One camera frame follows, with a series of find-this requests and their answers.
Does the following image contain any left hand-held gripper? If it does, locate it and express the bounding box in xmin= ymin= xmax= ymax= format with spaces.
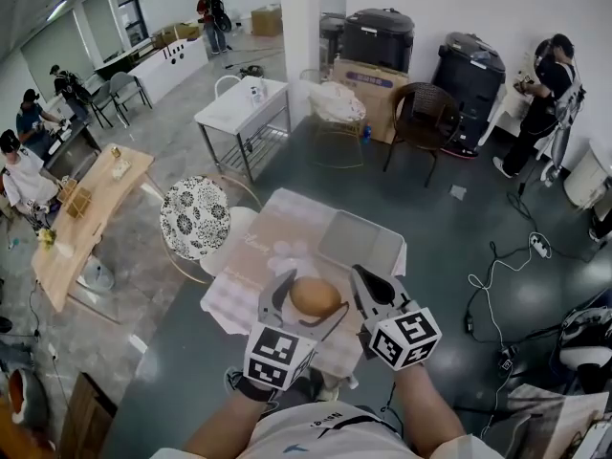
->
xmin=243 ymin=269 xmax=352 ymax=392

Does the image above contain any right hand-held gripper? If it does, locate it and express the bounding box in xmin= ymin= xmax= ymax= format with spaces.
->
xmin=349 ymin=265 xmax=443 ymax=372

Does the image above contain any brown bread bun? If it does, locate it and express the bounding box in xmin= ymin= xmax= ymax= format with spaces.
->
xmin=289 ymin=277 xmax=343 ymax=317

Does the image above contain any person's right forearm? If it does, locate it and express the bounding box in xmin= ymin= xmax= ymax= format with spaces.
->
xmin=394 ymin=363 xmax=469 ymax=459

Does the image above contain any person's left forearm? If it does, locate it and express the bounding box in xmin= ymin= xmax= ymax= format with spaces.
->
xmin=184 ymin=389 xmax=274 ymax=459

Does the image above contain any table with checked tablecloth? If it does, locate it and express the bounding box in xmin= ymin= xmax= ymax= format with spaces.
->
xmin=200 ymin=187 xmax=408 ymax=392

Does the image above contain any grey divided tray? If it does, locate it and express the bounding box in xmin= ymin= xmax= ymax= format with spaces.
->
xmin=317 ymin=209 xmax=405 ymax=277

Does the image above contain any person's white shirt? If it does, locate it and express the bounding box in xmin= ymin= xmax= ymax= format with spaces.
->
xmin=238 ymin=402 xmax=423 ymax=459

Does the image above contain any floral round-back chair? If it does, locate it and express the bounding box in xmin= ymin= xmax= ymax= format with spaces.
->
xmin=159 ymin=174 xmax=265 ymax=287

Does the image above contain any white power strip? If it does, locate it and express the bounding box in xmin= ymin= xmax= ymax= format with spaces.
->
xmin=529 ymin=233 xmax=553 ymax=259

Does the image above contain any brown wicker chair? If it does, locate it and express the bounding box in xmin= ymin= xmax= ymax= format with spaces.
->
xmin=382 ymin=82 xmax=463 ymax=188

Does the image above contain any cardboard box purple label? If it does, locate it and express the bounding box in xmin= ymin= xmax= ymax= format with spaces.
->
xmin=333 ymin=58 xmax=410 ymax=144

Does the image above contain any clear water jug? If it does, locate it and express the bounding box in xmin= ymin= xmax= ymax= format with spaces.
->
xmin=78 ymin=260 xmax=117 ymax=292

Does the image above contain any cloth-covered side table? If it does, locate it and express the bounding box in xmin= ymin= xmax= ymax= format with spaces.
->
xmin=506 ymin=382 xmax=612 ymax=459

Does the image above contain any long wooden table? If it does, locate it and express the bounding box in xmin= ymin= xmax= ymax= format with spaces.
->
xmin=31 ymin=142 xmax=157 ymax=313

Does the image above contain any clear pump bottle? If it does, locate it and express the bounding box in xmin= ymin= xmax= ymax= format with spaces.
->
xmin=248 ymin=77 xmax=267 ymax=107

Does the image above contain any white vanity with mirror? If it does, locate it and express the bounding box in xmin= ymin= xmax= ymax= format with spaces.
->
xmin=477 ymin=50 xmax=544 ymax=148

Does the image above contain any tall black machine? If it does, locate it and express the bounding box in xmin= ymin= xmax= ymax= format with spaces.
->
xmin=432 ymin=31 xmax=507 ymax=158

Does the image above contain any dark wooden board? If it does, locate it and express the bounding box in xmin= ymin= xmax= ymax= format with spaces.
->
xmin=59 ymin=372 xmax=119 ymax=459

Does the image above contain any white chair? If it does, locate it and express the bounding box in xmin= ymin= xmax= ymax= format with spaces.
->
xmin=214 ymin=74 xmax=243 ymax=100

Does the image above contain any black appliance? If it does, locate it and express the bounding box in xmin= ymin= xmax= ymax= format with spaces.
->
xmin=342 ymin=8 xmax=417 ymax=74

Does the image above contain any dark desk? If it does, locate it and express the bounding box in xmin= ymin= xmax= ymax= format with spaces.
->
xmin=45 ymin=121 xmax=102 ymax=182

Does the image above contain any white counter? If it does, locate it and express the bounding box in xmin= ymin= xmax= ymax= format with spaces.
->
xmin=126 ymin=38 xmax=209 ymax=105

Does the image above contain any grey seat orange cushion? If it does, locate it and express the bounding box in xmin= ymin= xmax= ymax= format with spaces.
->
xmin=7 ymin=368 xmax=52 ymax=440

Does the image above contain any grey chair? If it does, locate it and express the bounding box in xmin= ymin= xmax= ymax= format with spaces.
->
xmin=88 ymin=81 xmax=117 ymax=129
xmin=109 ymin=72 xmax=154 ymax=126

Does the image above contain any plain cardboard box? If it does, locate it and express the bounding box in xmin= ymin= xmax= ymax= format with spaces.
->
xmin=251 ymin=5 xmax=284 ymax=38

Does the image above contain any black wrist strap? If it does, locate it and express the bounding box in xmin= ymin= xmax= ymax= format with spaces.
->
xmin=223 ymin=366 xmax=281 ymax=405

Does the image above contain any white cable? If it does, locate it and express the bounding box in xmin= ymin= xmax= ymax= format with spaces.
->
xmin=466 ymin=243 xmax=540 ymax=440

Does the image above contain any white metal-frame table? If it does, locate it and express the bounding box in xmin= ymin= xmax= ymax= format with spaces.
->
xmin=194 ymin=75 xmax=293 ymax=184

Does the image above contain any wooden frame rack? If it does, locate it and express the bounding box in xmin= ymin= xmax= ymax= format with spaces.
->
xmin=56 ymin=179 xmax=95 ymax=220

